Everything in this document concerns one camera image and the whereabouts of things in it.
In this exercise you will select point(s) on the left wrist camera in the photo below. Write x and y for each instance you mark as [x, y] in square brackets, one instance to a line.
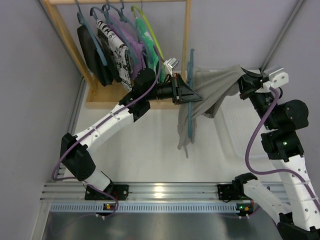
[170, 65]

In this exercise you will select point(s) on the grey trousers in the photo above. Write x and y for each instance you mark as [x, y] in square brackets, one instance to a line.
[213, 86]

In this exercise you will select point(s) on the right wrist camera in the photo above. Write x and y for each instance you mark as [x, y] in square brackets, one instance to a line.
[277, 77]

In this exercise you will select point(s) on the white plastic basket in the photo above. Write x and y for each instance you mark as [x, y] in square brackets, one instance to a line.
[241, 120]

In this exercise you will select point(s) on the lime green hanger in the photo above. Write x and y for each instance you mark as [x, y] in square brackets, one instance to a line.
[150, 29]

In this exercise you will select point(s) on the grey slotted cable duct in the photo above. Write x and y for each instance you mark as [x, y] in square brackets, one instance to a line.
[139, 207]

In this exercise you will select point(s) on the green tie-dye trousers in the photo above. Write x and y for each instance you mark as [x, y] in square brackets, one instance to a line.
[153, 60]

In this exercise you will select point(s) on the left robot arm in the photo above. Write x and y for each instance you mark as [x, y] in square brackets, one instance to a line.
[75, 150]

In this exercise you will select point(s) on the purple trousers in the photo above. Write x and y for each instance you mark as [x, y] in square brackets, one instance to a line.
[136, 46]

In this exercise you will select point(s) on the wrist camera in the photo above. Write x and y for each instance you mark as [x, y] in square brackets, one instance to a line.
[277, 77]
[170, 65]

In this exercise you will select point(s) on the black and white patterned trousers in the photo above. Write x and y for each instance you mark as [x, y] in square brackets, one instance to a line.
[118, 50]

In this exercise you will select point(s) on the wooden clothes rack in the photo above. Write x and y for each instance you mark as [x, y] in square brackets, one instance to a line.
[100, 97]

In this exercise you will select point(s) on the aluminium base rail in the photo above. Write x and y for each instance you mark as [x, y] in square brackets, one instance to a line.
[136, 191]

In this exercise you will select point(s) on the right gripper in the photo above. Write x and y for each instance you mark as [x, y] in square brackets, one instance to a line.
[249, 83]

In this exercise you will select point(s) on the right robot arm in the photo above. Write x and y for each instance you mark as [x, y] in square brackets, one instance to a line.
[299, 219]

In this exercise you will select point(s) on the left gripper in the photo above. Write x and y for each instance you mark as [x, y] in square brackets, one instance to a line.
[176, 90]

